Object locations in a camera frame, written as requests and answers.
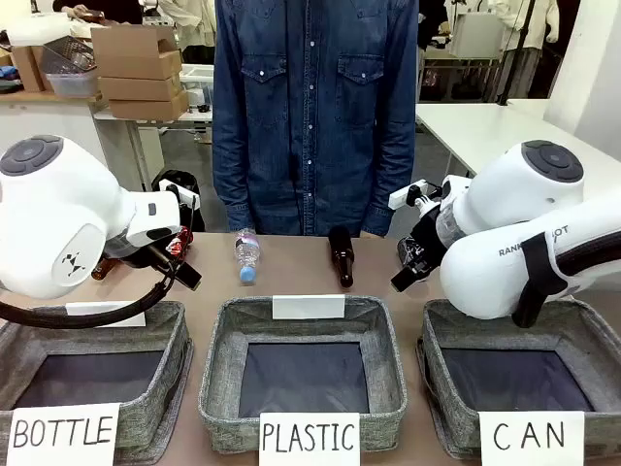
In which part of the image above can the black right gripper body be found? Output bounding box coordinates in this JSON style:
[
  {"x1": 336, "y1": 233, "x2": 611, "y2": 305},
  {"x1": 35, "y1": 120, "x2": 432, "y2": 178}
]
[{"x1": 409, "y1": 209, "x2": 448, "y2": 273}]

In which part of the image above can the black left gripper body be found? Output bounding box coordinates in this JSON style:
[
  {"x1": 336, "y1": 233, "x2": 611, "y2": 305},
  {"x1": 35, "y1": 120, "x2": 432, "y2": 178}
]
[{"x1": 104, "y1": 231, "x2": 171, "y2": 271}]

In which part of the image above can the small water bottle blue cap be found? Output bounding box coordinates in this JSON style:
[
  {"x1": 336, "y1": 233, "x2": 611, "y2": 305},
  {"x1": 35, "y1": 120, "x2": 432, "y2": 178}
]
[{"x1": 234, "y1": 227, "x2": 264, "y2": 283}]

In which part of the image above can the person's right forearm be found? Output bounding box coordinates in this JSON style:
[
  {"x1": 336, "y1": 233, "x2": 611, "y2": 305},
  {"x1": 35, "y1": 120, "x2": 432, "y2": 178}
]
[{"x1": 212, "y1": 120, "x2": 254, "y2": 233}]

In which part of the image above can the person's left forearm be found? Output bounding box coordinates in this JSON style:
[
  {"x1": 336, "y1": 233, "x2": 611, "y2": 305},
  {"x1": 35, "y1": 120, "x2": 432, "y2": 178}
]
[{"x1": 361, "y1": 120, "x2": 417, "y2": 239}]

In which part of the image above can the grey fabric basket plastic label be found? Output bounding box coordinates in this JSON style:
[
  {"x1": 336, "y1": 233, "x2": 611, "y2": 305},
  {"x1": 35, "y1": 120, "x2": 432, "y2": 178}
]
[{"x1": 197, "y1": 294, "x2": 408, "y2": 455}]

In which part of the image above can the grey fabric basket can label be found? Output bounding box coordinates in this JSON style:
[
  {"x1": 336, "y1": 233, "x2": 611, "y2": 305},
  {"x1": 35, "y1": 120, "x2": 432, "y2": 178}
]
[{"x1": 415, "y1": 298, "x2": 621, "y2": 460}]

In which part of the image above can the grey fabric basket bottle label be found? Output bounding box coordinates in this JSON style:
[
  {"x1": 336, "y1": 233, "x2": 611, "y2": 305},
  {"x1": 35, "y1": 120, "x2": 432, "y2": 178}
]
[{"x1": 0, "y1": 299, "x2": 194, "y2": 466}]

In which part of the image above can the white CAN paper sign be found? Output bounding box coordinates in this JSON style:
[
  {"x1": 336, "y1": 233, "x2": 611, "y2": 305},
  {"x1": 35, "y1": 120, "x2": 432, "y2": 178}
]
[{"x1": 477, "y1": 411, "x2": 586, "y2": 466}]

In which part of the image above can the black backpack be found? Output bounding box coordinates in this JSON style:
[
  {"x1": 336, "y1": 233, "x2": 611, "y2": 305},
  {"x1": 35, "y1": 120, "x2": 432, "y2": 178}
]
[{"x1": 150, "y1": 169, "x2": 206, "y2": 232}]

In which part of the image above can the blank white card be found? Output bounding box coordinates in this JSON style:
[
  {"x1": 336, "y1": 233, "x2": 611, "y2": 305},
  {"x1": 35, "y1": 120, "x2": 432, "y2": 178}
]
[
  {"x1": 272, "y1": 293, "x2": 346, "y2": 320},
  {"x1": 65, "y1": 300, "x2": 147, "y2": 328}
]

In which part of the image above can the flat cardboard box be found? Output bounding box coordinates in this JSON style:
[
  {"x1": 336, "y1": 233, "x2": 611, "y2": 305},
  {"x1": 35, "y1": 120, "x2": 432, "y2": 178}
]
[
  {"x1": 107, "y1": 90, "x2": 190, "y2": 121},
  {"x1": 98, "y1": 74, "x2": 183, "y2": 102}
]

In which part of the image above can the white cabinet wooden top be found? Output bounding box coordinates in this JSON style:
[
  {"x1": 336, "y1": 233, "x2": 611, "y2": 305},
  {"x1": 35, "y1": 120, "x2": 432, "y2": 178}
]
[{"x1": 0, "y1": 90, "x2": 111, "y2": 166}]

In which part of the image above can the person's denim shirt torso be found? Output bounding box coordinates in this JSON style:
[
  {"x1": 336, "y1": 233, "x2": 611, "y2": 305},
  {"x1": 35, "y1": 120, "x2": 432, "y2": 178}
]
[{"x1": 212, "y1": 0, "x2": 421, "y2": 238}]

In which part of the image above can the white PLASTIC paper sign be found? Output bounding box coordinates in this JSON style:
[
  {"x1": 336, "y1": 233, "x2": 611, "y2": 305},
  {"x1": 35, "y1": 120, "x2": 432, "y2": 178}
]
[{"x1": 258, "y1": 412, "x2": 361, "y2": 466}]

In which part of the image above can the clear plastic container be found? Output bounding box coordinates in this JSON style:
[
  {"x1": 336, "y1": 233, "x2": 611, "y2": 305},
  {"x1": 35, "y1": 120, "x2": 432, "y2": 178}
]
[{"x1": 39, "y1": 36, "x2": 102, "y2": 98}]

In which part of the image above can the white BOTTLE paper sign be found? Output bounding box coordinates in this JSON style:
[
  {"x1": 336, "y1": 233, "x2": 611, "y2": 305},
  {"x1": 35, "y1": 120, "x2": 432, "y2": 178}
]
[{"x1": 8, "y1": 402, "x2": 121, "y2": 466}]

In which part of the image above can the black tripod pole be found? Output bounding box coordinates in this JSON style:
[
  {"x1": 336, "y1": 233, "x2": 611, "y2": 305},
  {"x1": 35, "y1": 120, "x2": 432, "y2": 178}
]
[{"x1": 498, "y1": 0, "x2": 538, "y2": 106}]

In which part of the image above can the large open cardboard box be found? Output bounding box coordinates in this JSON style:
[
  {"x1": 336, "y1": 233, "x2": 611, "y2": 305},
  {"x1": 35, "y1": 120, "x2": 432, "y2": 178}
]
[{"x1": 90, "y1": 24, "x2": 183, "y2": 80}]

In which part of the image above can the white background box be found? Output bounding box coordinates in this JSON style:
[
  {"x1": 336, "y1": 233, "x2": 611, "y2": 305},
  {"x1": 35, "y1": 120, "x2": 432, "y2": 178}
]
[{"x1": 449, "y1": 12, "x2": 507, "y2": 59}]

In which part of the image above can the small cardboard box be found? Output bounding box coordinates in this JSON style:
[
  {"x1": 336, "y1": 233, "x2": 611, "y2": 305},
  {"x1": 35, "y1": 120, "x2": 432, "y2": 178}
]
[{"x1": 10, "y1": 45, "x2": 48, "y2": 93}]

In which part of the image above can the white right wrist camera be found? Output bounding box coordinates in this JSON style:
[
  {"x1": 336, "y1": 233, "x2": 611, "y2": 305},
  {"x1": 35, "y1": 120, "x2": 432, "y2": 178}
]
[{"x1": 389, "y1": 180, "x2": 429, "y2": 211}]

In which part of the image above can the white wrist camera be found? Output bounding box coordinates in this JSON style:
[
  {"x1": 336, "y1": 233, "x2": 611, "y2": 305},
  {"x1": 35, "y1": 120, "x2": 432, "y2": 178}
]
[
  {"x1": 389, "y1": 180, "x2": 429, "y2": 211},
  {"x1": 158, "y1": 178, "x2": 201, "y2": 208}
]

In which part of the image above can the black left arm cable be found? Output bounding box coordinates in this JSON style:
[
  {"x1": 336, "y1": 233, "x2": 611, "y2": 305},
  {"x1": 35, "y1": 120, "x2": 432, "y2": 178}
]
[{"x1": 0, "y1": 269, "x2": 179, "y2": 329}]

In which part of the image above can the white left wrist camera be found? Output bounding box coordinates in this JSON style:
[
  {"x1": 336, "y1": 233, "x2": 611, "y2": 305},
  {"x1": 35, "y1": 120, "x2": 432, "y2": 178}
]
[{"x1": 158, "y1": 178, "x2": 201, "y2": 208}]

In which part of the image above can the black right arm cable strap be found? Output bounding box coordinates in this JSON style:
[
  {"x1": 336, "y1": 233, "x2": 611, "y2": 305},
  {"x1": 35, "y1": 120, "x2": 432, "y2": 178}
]
[{"x1": 511, "y1": 231, "x2": 621, "y2": 329}]

